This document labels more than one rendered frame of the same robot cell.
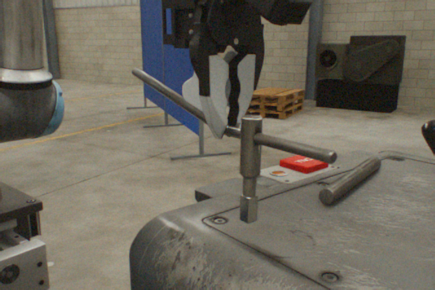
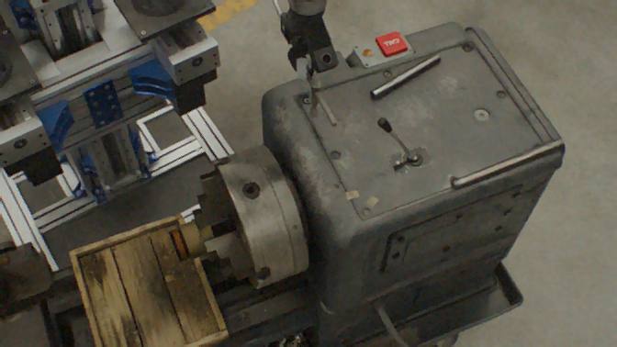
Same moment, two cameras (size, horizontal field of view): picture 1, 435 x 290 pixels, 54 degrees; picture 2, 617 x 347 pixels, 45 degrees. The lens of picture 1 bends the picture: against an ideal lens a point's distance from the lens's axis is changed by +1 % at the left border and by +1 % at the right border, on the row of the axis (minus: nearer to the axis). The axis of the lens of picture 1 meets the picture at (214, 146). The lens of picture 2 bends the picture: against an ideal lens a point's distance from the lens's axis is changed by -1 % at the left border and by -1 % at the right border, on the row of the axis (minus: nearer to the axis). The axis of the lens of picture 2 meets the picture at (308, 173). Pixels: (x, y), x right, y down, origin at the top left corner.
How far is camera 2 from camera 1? 1.31 m
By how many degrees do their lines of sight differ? 45
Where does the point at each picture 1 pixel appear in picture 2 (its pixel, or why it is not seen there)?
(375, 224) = not seen: hidden behind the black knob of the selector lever
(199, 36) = (291, 55)
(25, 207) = (205, 11)
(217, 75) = (300, 63)
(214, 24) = (298, 50)
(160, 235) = (275, 101)
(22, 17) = not seen: outside the picture
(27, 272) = (207, 60)
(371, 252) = (364, 144)
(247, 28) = not seen: hidden behind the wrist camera
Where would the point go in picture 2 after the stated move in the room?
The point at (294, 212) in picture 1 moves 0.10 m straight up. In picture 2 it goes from (350, 102) to (353, 74)
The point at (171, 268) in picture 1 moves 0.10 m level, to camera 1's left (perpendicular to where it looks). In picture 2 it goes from (276, 122) to (235, 112)
